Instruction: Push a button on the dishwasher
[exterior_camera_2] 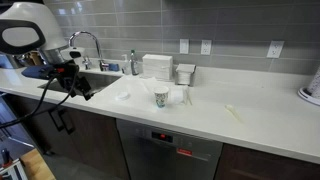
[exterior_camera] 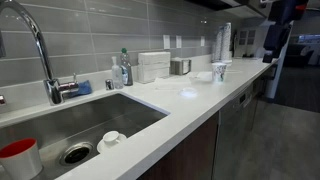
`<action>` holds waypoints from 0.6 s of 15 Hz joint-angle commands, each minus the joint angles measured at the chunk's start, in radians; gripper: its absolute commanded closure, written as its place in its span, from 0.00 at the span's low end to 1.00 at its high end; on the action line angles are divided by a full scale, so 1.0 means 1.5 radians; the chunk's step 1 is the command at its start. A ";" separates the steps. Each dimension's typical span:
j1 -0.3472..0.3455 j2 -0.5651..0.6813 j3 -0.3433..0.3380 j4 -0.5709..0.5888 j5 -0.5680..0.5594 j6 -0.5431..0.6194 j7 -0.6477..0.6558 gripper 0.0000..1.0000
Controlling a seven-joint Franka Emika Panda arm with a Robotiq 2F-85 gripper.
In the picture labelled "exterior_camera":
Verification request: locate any clear plastic wrapper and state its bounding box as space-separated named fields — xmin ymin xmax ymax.
xmin=190 ymin=70 xmax=214 ymax=83

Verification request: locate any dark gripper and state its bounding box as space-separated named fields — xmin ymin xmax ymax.
xmin=263 ymin=0 xmax=309 ymax=51

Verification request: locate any dark sofa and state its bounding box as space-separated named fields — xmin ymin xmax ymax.
xmin=284 ymin=44 xmax=315 ymax=68

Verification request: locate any green capped dish soap bottle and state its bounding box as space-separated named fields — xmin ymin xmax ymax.
xmin=119 ymin=47 xmax=134 ymax=87

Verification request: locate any chrome gooseneck kitchen faucet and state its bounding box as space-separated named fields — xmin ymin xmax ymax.
xmin=0 ymin=0 xmax=81 ymax=106

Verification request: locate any clear pump bottle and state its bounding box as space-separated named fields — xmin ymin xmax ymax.
xmin=110 ymin=55 xmax=125 ymax=90

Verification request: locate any white cup with red inside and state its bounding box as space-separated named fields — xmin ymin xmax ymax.
xmin=0 ymin=138 xmax=44 ymax=180

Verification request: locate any white paned cabinet door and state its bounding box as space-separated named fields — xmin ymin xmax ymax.
xmin=233 ymin=28 xmax=258 ymax=58

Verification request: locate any stainless steel sink basin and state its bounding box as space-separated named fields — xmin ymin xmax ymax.
xmin=0 ymin=92 xmax=169 ymax=180

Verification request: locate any metal napkin holder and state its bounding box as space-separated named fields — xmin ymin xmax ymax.
xmin=170 ymin=57 xmax=192 ymax=76

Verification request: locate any black sink drain opening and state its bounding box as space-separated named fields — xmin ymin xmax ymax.
xmin=59 ymin=142 xmax=94 ymax=167

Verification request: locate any brown wood sink cabinet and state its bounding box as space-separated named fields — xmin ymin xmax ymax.
xmin=137 ymin=111 xmax=220 ymax=180

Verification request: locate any small white cup on saucer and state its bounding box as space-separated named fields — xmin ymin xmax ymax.
xmin=96 ymin=130 xmax=128 ymax=154

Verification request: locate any dark overhead cabinet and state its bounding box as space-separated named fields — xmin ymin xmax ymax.
xmin=185 ymin=0 xmax=269 ymax=20

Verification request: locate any white paper towel stack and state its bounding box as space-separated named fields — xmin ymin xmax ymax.
xmin=137 ymin=51 xmax=171 ymax=84

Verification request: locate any stainless steel dishwasher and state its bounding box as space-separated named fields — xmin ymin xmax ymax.
xmin=211 ymin=84 xmax=255 ymax=180

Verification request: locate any blue sponge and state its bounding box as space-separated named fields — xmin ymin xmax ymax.
xmin=68 ymin=79 xmax=93 ymax=98

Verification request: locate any clear plastic cup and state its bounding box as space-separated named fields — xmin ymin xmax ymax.
xmin=211 ymin=62 xmax=228 ymax=83

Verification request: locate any dark wood drawer cabinet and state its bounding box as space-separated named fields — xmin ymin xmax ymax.
xmin=245 ymin=71 xmax=272 ymax=132

